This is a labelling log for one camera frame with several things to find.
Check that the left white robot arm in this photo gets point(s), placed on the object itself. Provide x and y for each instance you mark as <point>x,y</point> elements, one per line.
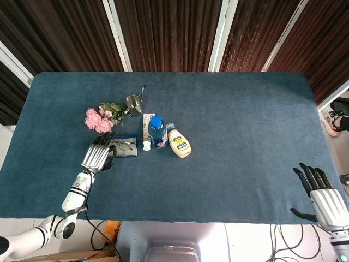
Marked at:
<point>73,196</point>

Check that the grey white robot base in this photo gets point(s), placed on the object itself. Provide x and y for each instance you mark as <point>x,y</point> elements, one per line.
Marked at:
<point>169,240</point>

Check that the blue-capped drink bottle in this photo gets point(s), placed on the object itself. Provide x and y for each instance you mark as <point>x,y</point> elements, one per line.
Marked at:
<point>158,136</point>

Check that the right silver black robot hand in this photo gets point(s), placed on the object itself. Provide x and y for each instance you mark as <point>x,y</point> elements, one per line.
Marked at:
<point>330,207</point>

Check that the blue tablecloth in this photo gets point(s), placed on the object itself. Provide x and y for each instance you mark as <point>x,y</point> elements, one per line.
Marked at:
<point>231,136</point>

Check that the cream squeeze sauce bottle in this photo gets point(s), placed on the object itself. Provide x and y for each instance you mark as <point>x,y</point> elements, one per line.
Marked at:
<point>180,143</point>

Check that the eyeglasses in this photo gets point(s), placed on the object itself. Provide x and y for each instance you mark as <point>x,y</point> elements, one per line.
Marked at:
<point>125,146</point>

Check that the dark brown curtain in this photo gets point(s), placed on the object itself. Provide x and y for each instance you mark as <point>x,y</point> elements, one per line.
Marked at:
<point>253,35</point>
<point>8,95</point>
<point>60,35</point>
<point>169,35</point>
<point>327,41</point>

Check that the brown cardboard box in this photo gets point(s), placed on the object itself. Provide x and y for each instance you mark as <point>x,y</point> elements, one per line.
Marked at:
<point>68,256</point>

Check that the orange device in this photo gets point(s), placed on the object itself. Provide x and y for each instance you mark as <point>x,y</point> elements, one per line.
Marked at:
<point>111,230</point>

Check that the floral white-capped tube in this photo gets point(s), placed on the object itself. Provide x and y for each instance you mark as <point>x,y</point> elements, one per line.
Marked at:
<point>146,128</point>

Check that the stainless steel cup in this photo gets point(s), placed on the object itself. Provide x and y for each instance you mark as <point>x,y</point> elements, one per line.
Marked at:
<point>133,105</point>

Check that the white orange sneaker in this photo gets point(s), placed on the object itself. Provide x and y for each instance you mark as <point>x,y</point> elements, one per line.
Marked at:
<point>328,124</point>

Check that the white frame post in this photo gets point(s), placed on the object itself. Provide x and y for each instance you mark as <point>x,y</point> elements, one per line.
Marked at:
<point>285,35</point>
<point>117,35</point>
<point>221,35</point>
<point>334,95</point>
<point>16,65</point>

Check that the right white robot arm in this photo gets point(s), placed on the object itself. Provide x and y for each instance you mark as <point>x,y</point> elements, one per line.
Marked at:
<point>340,245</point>

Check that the blue folding glasses case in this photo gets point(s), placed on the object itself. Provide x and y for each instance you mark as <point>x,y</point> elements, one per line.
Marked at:
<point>128,154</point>

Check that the pink rose bouquet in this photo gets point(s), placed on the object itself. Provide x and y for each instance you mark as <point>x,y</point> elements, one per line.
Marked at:
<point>95,122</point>

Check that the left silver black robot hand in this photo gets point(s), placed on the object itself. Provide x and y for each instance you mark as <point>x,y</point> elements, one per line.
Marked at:
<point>95,158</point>

